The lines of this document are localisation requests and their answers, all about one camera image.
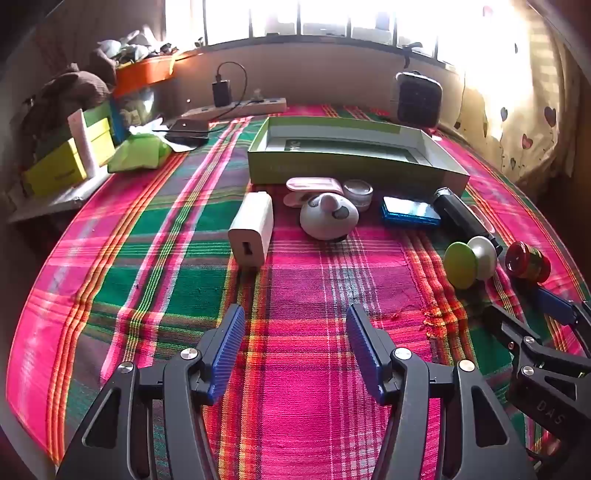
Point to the white plug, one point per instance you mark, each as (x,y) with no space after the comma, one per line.
(258,96)

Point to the red-capped small bottle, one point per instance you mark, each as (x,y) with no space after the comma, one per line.
(526,263)

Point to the white charger adapter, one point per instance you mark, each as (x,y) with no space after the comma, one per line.
(251,221)

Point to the pink green plaid blanket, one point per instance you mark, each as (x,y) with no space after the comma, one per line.
(300,286)

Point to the black phone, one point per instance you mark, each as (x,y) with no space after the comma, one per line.
(187,130)

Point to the black hook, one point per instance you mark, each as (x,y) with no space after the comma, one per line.
(408,57)

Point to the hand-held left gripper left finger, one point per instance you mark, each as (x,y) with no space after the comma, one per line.
(228,350)

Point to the green cardboard box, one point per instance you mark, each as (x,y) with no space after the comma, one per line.
(323,170)

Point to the white paper sheet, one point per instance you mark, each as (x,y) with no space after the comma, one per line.
(180,145)

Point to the cream heart print curtain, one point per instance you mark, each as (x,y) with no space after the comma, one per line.
(508,124)

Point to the yellow cardboard box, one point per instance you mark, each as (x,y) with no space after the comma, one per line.
(55,173)

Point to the pink clip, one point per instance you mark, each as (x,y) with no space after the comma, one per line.
(295,199)

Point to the blue packet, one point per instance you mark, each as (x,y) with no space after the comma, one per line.
(411,210)

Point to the brown cloth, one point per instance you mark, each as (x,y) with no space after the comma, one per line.
(69,92)

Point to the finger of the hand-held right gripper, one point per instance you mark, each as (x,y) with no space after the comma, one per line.
(512,334)
(554,304)

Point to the lime flat box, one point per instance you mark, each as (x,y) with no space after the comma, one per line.
(97,115)

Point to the pink oblong case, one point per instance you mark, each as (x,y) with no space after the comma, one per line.
(314,183)

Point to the small clear jar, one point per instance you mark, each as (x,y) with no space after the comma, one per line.
(359,191)

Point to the blue flat box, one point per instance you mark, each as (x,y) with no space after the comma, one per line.
(119,120)

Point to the white power strip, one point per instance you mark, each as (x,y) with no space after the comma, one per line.
(263,107)

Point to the orange tray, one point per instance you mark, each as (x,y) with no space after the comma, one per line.
(143,74)

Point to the black cylinder torch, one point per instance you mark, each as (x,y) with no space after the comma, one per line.
(457,212)

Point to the window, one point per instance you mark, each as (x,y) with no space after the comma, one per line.
(277,14)

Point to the grey side shelf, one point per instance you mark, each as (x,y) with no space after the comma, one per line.
(60,201)

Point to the white tube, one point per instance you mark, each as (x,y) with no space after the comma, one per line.
(83,143)

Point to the clear plastic container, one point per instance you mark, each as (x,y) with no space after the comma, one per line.
(136,104)

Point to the white panda toy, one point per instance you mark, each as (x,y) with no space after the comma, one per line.
(323,221)

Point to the small grey space heater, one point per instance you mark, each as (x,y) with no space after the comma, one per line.
(419,99)

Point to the pile of small clutter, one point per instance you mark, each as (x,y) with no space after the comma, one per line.
(129,44)

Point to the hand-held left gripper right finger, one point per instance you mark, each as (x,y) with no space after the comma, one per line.
(364,350)

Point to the black power adapter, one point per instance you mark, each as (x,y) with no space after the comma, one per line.
(221,92)

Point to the green white round knob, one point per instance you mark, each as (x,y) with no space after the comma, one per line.
(461,263)

